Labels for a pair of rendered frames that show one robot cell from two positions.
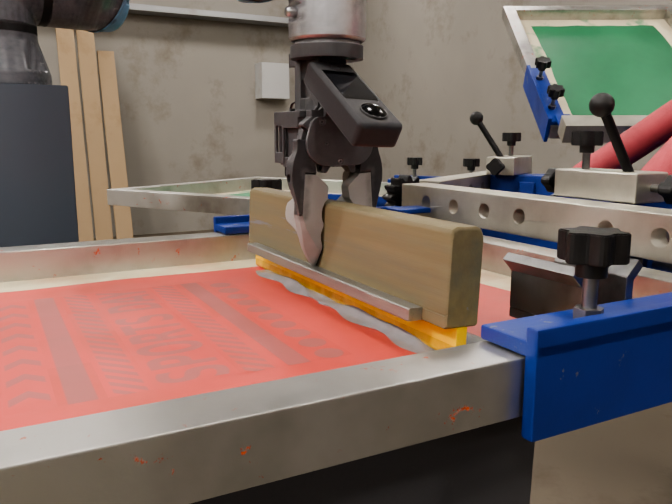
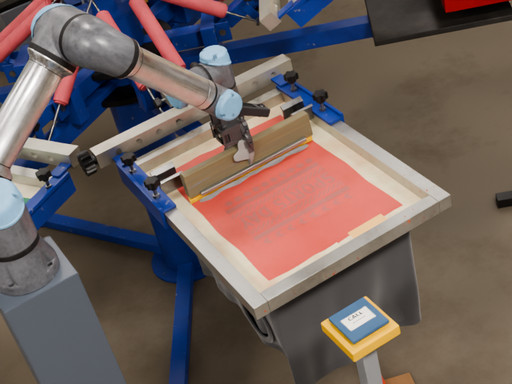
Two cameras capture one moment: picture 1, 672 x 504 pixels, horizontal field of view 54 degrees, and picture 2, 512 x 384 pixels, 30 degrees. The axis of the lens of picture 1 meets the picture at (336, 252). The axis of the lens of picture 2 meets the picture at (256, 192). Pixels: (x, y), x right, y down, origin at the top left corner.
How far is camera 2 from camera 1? 263 cm
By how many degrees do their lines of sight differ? 79
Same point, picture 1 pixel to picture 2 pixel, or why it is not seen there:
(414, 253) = (296, 126)
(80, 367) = (326, 196)
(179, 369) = (325, 180)
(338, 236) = (260, 147)
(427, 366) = (348, 130)
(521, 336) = (337, 117)
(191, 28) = not seen: outside the picture
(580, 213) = not seen: hidden behind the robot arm
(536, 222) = (188, 118)
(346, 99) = (258, 107)
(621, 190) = not seen: hidden behind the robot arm
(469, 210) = (150, 136)
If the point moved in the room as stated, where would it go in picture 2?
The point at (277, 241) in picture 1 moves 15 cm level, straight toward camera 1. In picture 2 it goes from (218, 177) to (270, 164)
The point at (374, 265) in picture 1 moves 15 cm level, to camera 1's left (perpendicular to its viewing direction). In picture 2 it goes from (281, 142) to (284, 173)
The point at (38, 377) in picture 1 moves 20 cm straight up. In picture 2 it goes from (334, 200) to (321, 139)
